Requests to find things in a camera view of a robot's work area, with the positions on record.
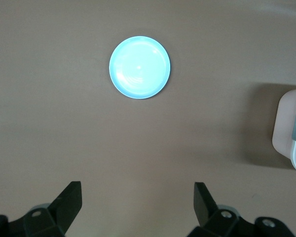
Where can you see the white lidded storage box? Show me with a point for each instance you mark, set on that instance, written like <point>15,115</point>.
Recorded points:
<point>283,123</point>

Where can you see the brown table mat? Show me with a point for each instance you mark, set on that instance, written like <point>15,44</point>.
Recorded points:
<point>64,123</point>

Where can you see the light blue plate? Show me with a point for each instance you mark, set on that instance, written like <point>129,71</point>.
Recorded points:
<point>139,67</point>

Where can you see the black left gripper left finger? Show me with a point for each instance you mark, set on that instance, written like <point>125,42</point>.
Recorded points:
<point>61,209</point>

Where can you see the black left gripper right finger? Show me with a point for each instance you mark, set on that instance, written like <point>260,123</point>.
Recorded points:
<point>207,212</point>

